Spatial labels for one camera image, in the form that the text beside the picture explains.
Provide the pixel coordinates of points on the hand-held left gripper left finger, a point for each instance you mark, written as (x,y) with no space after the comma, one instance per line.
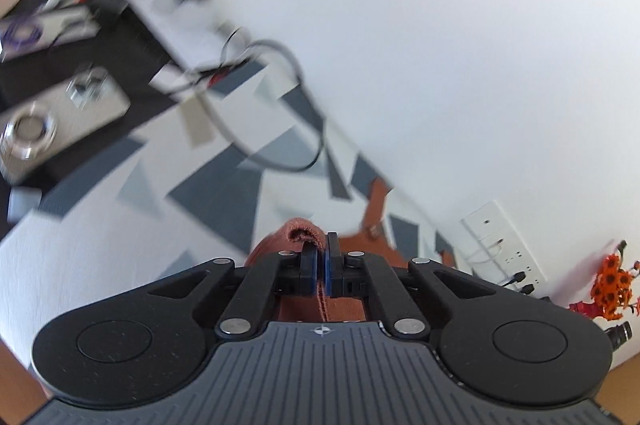
(312,276)

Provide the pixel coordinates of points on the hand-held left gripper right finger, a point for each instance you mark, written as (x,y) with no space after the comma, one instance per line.
(328,276)

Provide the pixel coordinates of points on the rust brown garment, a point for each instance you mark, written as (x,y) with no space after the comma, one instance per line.
(295,230)

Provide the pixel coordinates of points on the grey white geometric patterned blanket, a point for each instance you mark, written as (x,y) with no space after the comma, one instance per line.
(210,205)

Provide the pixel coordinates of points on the orange artificial flowers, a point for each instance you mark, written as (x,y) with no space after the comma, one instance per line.
(612,280)

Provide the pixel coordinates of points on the black cylindrical object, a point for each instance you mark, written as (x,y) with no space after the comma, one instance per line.
(621,335)

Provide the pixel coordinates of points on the white wall socket panel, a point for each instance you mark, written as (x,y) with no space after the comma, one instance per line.
(492,217)

